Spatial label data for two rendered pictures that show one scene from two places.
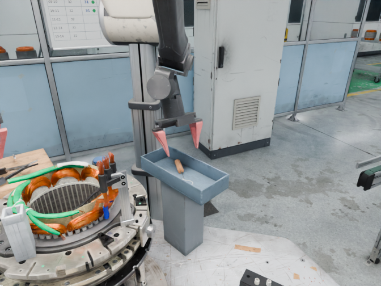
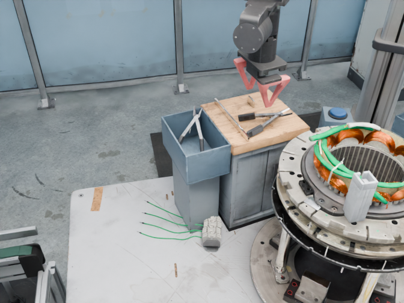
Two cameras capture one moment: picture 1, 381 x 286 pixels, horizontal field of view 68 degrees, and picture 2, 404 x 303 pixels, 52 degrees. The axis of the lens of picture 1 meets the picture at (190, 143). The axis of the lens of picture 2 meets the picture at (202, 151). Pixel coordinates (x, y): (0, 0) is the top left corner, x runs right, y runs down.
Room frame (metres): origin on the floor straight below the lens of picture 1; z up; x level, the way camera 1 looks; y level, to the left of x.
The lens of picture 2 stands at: (-0.19, 0.41, 1.62)
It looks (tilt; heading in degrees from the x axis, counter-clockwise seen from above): 39 degrees down; 14
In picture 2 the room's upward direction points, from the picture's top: straight up
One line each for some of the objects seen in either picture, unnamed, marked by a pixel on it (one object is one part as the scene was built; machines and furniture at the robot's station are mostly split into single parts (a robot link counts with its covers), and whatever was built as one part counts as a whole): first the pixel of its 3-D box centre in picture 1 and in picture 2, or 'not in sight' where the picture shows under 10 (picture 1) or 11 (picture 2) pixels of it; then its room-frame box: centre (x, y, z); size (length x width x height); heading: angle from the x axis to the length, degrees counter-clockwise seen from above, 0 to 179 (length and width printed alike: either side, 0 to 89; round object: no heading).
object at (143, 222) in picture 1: (141, 229); not in sight; (0.42, 0.09, 1.07); 0.04 x 0.02 x 0.05; 166
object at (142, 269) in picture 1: (138, 257); not in sight; (0.50, 0.13, 0.91); 0.02 x 0.02 x 0.21
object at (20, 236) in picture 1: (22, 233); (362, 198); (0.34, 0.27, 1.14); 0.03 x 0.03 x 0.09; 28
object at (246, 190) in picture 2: not in sight; (248, 163); (0.65, 0.48, 0.91); 0.19 x 0.19 x 0.26; 37
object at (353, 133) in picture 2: (65, 176); (349, 137); (0.53, 0.28, 1.12); 0.06 x 0.02 x 0.04; 118
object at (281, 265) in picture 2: not in sight; (285, 242); (0.42, 0.37, 0.91); 0.02 x 0.02 x 0.21
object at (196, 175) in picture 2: not in sight; (195, 175); (0.56, 0.61, 0.92); 0.17 x 0.11 x 0.28; 37
